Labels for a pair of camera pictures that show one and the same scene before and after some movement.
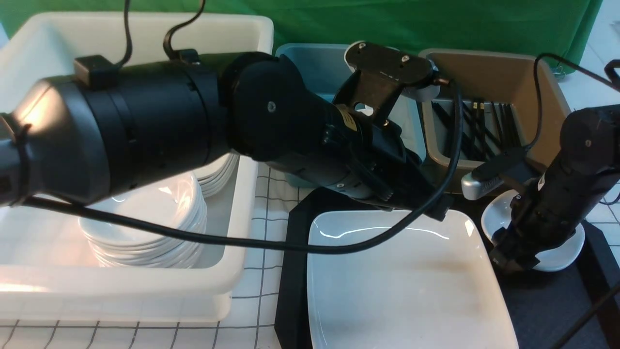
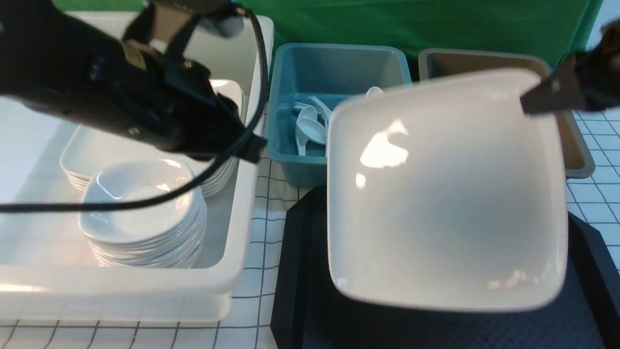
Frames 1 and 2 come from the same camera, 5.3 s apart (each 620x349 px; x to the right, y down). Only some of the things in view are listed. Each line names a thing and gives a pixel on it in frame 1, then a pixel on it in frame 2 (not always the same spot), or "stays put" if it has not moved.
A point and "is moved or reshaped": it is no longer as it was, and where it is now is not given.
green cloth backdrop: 562,28 stays put
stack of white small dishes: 177,202 stays put
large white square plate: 432,286 is moved or reshaped
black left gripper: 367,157 to 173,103
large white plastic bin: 48,269 stays put
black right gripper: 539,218 to 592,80
